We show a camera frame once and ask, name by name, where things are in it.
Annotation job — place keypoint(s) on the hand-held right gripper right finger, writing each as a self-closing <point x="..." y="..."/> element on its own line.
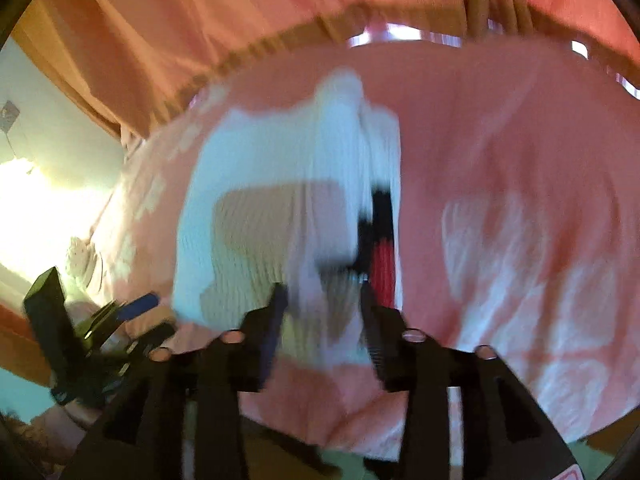
<point x="374" y="322"/>

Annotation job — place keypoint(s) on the white black red knit sweater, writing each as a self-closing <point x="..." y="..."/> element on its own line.
<point x="260" y="160"/>

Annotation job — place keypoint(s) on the pink curtain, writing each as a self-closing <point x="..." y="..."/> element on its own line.
<point x="225" y="25"/>

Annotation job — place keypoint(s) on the pink patterned blanket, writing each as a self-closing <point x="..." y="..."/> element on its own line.
<point x="500" y="160"/>

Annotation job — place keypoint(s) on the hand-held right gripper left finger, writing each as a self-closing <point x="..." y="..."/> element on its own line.
<point x="272" y="332"/>

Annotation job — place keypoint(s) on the person's left forearm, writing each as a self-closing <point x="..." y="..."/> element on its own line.
<point x="67" y="425"/>

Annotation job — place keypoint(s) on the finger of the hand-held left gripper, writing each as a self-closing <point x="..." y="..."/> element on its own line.
<point x="152" y="340"/>
<point x="141" y="307"/>

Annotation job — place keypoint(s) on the wall socket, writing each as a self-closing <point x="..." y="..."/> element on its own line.
<point x="9" y="116"/>

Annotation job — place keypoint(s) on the white dotted lamp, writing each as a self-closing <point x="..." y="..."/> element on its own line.
<point x="85" y="260"/>

